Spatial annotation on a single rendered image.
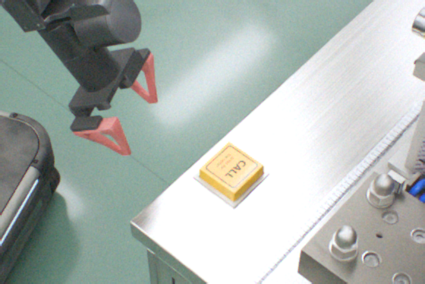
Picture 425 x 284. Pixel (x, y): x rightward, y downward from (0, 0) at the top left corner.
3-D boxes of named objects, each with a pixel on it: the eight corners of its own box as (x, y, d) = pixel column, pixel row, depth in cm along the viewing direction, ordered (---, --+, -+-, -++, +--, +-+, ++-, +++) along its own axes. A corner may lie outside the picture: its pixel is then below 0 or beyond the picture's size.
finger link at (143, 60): (178, 88, 119) (144, 39, 114) (160, 126, 115) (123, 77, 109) (141, 93, 123) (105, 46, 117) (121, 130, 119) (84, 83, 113)
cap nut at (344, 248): (339, 231, 108) (344, 212, 104) (363, 247, 107) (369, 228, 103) (322, 250, 106) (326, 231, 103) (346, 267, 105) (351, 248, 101)
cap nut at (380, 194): (376, 181, 113) (382, 160, 109) (400, 196, 111) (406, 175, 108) (360, 197, 111) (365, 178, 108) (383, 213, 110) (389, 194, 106)
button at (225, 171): (228, 149, 132) (229, 140, 130) (264, 174, 129) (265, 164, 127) (198, 177, 129) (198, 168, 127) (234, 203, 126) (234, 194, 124)
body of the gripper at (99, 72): (143, 56, 113) (112, 14, 109) (112, 112, 107) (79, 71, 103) (105, 62, 117) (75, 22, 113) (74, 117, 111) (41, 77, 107)
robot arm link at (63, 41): (44, -2, 108) (23, 29, 104) (84, -11, 104) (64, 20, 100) (75, 39, 112) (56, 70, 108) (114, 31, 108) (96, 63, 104)
